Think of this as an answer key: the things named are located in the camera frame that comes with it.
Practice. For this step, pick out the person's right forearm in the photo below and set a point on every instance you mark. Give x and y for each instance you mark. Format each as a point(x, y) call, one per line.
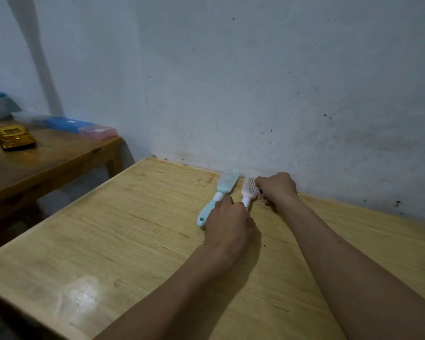
point(343, 269)

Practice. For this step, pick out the pink plastic box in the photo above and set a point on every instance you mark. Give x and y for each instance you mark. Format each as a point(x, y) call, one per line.
point(98, 132)

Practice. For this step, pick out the person's right fingers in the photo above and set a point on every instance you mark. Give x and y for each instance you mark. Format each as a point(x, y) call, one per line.
point(264, 189)

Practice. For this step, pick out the person's left fingers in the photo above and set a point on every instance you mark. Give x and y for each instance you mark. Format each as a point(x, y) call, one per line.
point(232, 203)

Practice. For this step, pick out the pink and white hairbrush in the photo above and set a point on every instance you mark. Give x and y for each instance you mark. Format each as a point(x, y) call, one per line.
point(250, 189)

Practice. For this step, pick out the dark wooden side table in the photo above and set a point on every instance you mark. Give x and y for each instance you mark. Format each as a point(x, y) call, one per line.
point(39, 162)

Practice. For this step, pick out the person's left hand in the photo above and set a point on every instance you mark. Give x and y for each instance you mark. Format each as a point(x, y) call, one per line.
point(228, 228)

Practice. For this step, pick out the person's right hand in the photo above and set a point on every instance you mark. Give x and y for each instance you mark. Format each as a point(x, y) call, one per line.
point(278, 187)

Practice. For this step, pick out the light blue hairbrush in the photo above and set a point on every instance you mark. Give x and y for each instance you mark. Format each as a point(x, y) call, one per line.
point(218, 198)

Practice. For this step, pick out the yellow toy car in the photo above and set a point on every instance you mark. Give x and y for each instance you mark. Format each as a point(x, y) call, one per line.
point(14, 137)

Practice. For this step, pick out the blue plastic box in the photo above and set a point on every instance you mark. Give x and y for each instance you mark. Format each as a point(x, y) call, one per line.
point(65, 124)

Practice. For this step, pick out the person's left forearm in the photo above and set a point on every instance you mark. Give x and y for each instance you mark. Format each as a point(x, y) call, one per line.
point(177, 297)

